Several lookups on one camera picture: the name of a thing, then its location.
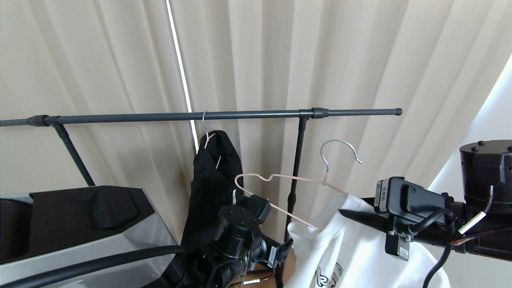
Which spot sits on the black shorts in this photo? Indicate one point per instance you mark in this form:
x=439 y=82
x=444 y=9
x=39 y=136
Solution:
x=208 y=192

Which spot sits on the black clothes rack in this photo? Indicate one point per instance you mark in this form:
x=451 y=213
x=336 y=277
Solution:
x=140 y=116

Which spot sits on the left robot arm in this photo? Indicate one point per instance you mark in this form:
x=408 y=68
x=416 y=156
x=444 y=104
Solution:
x=80 y=224

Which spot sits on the white garment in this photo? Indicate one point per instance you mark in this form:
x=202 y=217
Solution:
x=360 y=256

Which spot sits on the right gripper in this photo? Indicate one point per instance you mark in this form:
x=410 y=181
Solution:
x=436 y=234

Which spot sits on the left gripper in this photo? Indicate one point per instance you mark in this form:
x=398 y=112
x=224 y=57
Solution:
x=276 y=254

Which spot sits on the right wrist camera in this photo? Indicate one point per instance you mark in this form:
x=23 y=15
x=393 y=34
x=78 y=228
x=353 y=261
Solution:
x=408 y=196

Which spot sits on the pink clothes hanger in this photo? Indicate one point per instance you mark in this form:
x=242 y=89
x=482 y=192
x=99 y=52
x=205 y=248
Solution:
x=204 y=128
x=326 y=172

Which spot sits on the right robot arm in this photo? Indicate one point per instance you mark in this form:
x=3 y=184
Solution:
x=484 y=172

